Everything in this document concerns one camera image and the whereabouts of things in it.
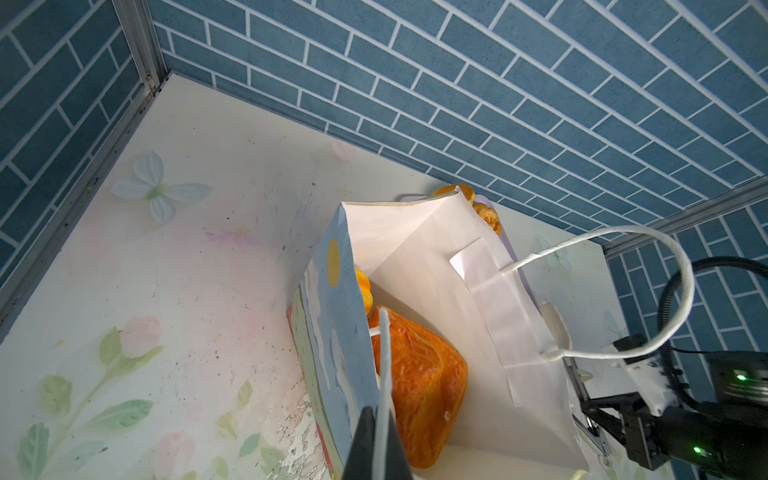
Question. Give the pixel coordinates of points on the aluminium left corner post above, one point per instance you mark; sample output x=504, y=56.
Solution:
x=77, y=78

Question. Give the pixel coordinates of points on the pale puff pastry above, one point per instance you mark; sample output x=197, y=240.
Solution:
x=490, y=216

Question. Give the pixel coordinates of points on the green floral paper bag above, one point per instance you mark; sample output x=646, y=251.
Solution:
x=436, y=262

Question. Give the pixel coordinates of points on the orange egg tart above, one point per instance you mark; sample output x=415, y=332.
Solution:
x=365, y=288

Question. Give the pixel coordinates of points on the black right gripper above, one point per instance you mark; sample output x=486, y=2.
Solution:
x=726, y=438

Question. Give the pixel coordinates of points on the lilac plastic tray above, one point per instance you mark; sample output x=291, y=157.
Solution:
x=479, y=199

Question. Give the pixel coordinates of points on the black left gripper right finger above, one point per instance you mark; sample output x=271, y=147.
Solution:
x=396, y=466

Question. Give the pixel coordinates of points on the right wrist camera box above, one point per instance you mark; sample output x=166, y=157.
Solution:
x=647, y=378

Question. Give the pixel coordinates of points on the aluminium corner post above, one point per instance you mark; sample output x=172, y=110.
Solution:
x=746, y=194
x=77, y=78

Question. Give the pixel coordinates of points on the brown croissant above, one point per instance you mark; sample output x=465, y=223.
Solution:
x=430, y=379

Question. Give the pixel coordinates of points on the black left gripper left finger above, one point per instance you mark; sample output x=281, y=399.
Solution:
x=359, y=463

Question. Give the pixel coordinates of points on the aluminium right corner post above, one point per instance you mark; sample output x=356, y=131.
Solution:
x=746, y=194

